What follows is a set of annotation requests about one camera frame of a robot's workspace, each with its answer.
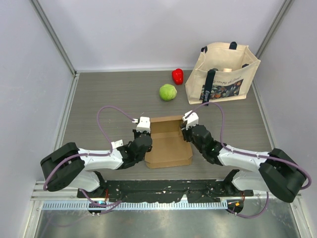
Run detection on brown cardboard box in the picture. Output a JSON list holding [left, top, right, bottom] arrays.
[[145, 116, 193, 169]]

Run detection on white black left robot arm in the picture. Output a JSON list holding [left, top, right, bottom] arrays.
[[40, 129, 153, 198]]

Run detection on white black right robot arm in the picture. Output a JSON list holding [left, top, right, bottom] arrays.
[[180, 123, 308, 203]]

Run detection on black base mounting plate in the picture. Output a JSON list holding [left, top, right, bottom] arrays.
[[76, 179, 255, 203]]

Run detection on green cabbage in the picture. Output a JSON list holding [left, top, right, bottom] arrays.
[[159, 84, 177, 101]]

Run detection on red bell pepper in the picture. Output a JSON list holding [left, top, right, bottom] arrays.
[[171, 68, 184, 85]]

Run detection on beige canvas tote bag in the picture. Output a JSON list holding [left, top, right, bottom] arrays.
[[185, 42, 261, 104]]

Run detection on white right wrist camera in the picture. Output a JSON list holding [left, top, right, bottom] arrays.
[[182, 110, 199, 129]]

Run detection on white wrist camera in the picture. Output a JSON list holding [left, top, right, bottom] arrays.
[[132, 117, 151, 133], [182, 110, 199, 129]]

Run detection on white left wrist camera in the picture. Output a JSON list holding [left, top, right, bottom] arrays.
[[132, 117, 151, 133]]

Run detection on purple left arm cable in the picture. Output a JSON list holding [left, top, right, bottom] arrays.
[[43, 105, 139, 228]]

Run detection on white slotted cable duct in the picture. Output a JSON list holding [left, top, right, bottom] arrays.
[[42, 199, 228, 211]]

